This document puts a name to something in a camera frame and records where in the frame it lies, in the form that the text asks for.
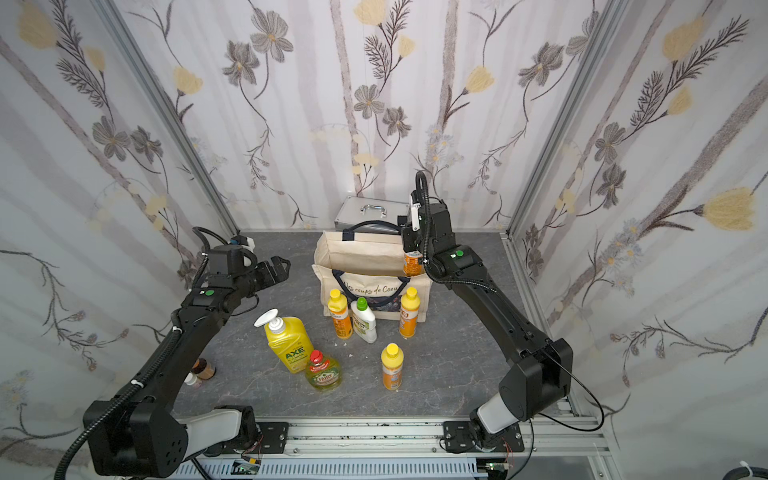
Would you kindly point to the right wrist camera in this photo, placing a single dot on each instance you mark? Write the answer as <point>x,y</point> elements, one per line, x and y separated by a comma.
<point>415,216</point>

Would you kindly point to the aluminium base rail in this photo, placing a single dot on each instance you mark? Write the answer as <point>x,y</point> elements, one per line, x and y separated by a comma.
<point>407,448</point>

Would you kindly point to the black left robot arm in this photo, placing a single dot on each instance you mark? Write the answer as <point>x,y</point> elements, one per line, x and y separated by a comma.
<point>135,433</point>

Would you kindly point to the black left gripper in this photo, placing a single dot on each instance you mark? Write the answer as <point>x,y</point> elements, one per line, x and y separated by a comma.
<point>264,273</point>

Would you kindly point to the silver aluminium case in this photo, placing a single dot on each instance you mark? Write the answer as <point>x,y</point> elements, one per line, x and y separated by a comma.
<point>355,210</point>

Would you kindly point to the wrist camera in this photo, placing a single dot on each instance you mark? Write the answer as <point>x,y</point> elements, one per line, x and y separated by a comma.
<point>415,216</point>
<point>244,241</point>

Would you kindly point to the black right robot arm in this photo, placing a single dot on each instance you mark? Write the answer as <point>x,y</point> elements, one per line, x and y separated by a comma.
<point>540,368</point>

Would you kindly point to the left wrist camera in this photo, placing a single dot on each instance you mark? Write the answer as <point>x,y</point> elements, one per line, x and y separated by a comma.
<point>244,241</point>

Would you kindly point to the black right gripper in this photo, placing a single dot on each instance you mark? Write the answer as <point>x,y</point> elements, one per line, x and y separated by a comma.
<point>411,241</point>

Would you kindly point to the yellow Axe pump bottle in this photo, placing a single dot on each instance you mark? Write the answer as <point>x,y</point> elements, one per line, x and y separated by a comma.
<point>288,339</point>

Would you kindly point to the orange soap bottle yellow cap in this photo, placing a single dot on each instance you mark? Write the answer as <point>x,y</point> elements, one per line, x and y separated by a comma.
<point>338,308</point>
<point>413,264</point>
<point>392,360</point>
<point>410,304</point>

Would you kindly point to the green soap bottle red cap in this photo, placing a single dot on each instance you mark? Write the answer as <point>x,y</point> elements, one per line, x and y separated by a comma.
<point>323,372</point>

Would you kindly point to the beige canvas shopping bag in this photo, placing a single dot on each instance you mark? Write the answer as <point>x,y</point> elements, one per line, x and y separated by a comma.
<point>369,265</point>

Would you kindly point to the white bottle green cap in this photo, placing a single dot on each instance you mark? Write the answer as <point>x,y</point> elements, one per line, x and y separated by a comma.
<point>364,321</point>

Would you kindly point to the small brown jar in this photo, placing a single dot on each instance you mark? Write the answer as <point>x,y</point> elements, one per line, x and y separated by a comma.
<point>200,372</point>

